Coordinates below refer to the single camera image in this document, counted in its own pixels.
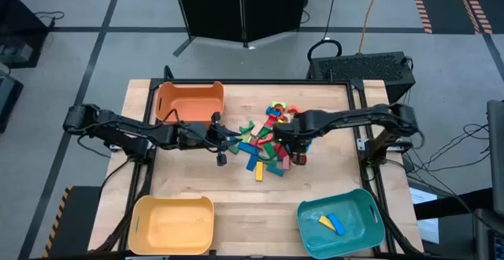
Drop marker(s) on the yellow plastic bin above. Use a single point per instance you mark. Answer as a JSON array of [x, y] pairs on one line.
[[171, 226]]

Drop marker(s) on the orange plastic bin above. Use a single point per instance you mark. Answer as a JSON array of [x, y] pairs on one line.
[[189, 102]]

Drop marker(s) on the teal plastic bin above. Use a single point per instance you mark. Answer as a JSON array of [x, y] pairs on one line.
[[354, 220]]

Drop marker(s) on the dark equipment box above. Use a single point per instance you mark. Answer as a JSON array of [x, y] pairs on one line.
[[10, 98]]

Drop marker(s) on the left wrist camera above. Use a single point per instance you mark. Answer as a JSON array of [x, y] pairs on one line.
[[221, 159]]

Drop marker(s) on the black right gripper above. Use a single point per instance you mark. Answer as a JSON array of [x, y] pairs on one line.
[[295, 134]]

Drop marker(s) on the black partition panel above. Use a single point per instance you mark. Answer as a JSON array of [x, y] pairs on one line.
[[212, 8], [275, 8]]

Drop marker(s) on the black perforated computer case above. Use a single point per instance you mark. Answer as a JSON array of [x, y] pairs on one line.
[[362, 69]]

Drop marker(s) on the orange arch block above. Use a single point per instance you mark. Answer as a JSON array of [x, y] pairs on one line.
[[294, 109]]

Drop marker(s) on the red slanted block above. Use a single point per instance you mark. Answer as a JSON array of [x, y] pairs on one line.
[[281, 151]]

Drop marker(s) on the red long block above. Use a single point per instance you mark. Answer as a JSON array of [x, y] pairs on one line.
[[264, 139]]

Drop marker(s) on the white paper sheet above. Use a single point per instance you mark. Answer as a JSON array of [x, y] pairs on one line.
[[427, 228]]

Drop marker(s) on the red arch block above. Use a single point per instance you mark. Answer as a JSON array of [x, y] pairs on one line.
[[299, 160]]

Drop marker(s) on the natural wood block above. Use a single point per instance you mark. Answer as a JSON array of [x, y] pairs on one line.
[[256, 130]]

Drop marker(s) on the yellow short block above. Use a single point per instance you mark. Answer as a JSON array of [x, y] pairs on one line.
[[327, 223]]

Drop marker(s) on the dark green arch block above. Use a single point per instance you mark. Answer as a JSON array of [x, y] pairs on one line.
[[264, 131], [246, 128]]

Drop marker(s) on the green long block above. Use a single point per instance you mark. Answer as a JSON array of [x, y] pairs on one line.
[[233, 149], [267, 161]]

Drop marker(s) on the black table frame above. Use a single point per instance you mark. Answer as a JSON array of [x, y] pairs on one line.
[[252, 81]]

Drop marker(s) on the black mat with hazard stripe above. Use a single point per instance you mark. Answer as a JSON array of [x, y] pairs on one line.
[[78, 220]]

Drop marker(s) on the green wedge block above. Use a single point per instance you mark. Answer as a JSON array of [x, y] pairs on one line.
[[269, 150]]

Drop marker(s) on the black equipment cart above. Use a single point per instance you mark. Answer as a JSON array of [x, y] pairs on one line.
[[19, 23]]

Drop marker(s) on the teal long block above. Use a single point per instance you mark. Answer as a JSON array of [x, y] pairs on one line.
[[275, 170]]

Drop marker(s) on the dark electronic device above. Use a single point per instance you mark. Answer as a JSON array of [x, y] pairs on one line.
[[490, 236]]

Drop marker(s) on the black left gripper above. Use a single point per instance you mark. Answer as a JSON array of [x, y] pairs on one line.
[[197, 136]]

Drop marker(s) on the black floor bar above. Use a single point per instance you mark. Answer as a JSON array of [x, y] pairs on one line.
[[453, 205]]

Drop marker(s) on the light green arch block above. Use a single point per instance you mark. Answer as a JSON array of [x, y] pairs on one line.
[[246, 138], [279, 105]]

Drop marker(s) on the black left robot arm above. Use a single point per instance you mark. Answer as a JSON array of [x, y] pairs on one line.
[[118, 128]]

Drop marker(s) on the dark monitor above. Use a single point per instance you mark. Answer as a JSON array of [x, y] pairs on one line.
[[497, 153]]

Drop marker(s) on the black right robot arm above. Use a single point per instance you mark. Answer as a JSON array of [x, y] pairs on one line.
[[354, 118]]

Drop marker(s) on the pink block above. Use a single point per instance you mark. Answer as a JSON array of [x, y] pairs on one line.
[[286, 162]]

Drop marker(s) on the blue long block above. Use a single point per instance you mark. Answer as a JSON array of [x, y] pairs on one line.
[[248, 148], [336, 223]]

